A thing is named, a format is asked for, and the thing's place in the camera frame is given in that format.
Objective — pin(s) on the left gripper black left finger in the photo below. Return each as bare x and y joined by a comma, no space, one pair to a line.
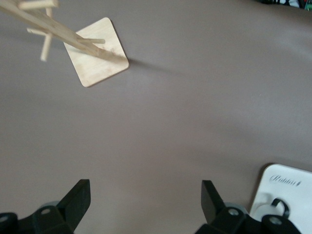
61,217

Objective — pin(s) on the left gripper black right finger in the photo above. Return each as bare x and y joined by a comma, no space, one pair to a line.
224,221

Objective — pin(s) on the cream plastic tray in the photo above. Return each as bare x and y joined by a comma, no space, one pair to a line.
292,195

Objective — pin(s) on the brown table cover mat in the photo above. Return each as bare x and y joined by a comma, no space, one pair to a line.
170,122

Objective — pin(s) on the wooden mug stand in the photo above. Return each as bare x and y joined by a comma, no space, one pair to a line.
97,63

